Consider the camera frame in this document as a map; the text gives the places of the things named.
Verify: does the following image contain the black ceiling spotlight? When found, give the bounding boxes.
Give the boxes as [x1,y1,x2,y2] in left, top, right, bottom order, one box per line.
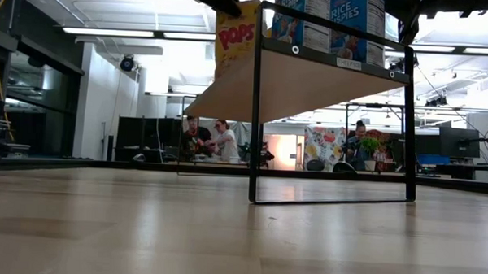
[424,94,449,108]

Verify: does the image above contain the black partition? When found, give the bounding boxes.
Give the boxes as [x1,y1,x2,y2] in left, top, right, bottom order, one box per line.
[115,115,184,165]

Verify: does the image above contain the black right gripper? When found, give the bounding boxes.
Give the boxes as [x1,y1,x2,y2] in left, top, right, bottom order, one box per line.
[383,0,488,49]

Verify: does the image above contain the blue Rice Krispies cereal box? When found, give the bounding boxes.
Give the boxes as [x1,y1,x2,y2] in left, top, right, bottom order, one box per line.
[327,0,388,69]
[270,0,335,54]

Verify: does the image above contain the person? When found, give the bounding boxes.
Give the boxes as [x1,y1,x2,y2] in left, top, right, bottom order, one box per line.
[205,118,242,164]
[181,115,214,164]
[342,119,376,172]

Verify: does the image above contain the black round chair back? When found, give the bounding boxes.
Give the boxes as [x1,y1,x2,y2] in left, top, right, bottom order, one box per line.
[332,160,357,174]
[306,158,326,172]

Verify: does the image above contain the black metal table frame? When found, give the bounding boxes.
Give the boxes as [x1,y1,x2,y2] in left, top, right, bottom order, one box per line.
[0,155,488,196]

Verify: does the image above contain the black monitor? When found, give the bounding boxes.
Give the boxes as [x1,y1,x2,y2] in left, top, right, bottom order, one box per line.
[437,126,482,160]

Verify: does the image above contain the black equipment stack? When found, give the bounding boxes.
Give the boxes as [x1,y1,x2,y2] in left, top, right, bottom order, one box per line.
[0,118,33,159]

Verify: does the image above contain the floral patterned cloth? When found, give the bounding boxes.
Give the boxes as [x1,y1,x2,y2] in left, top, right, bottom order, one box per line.
[303,125,348,173]

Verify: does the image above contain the black dome camera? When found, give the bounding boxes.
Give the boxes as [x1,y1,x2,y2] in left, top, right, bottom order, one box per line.
[119,54,136,73]

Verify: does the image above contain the yellow Corn Pops cereal box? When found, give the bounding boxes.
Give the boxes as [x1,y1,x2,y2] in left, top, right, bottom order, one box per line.
[212,0,263,82]

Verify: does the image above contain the blue bin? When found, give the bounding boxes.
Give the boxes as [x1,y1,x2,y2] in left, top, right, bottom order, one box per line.
[416,154,451,166]

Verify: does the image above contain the green potted plant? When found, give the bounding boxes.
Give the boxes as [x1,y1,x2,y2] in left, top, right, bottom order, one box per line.
[359,135,381,172]

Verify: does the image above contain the wooden tray box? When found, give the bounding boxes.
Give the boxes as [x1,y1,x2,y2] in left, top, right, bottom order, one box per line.
[175,0,424,211]

